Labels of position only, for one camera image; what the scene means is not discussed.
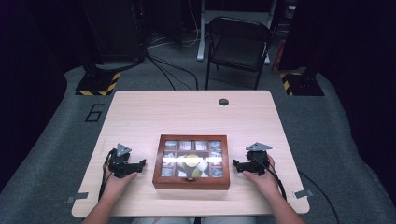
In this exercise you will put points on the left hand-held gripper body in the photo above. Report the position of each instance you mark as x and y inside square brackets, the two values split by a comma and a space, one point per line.
[120, 163]

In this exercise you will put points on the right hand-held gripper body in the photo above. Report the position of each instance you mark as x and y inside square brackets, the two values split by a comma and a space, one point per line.
[257, 163]

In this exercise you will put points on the yellow lid coffee capsule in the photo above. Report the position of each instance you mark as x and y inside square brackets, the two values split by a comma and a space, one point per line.
[192, 158]

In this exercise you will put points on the wooden box with glass lid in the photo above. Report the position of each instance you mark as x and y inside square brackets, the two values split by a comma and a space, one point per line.
[191, 182]

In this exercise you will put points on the person's right hand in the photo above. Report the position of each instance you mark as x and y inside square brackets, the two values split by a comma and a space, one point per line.
[264, 183]

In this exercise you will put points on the person's left hand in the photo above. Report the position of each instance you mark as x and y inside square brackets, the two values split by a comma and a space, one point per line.
[116, 185]

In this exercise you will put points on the silver foil packets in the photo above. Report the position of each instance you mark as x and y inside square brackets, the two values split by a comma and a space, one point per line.
[217, 172]
[216, 155]
[169, 155]
[167, 172]

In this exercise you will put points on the green lid coffee capsule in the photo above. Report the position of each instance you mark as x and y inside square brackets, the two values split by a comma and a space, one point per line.
[199, 170]

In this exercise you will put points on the red white sachet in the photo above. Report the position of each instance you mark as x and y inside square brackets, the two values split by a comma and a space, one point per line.
[185, 145]

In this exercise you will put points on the grey tape piece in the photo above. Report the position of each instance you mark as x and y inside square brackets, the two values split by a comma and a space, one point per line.
[77, 197]
[303, 194]

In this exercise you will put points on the round table grommet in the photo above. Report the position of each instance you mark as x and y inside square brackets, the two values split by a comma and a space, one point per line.
[223, 101]

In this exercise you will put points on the black yellow striped stand base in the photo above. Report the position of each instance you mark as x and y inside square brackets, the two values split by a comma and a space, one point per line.
[98, 84]
[300, 83]

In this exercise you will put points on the red object by stand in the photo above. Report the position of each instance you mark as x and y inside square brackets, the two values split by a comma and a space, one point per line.
[278, 56]

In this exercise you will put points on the black folding chair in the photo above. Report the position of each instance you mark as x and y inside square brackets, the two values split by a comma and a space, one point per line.
[238, 46]

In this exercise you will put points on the black equipment rack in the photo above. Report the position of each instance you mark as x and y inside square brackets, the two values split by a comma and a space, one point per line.
[115, 28]

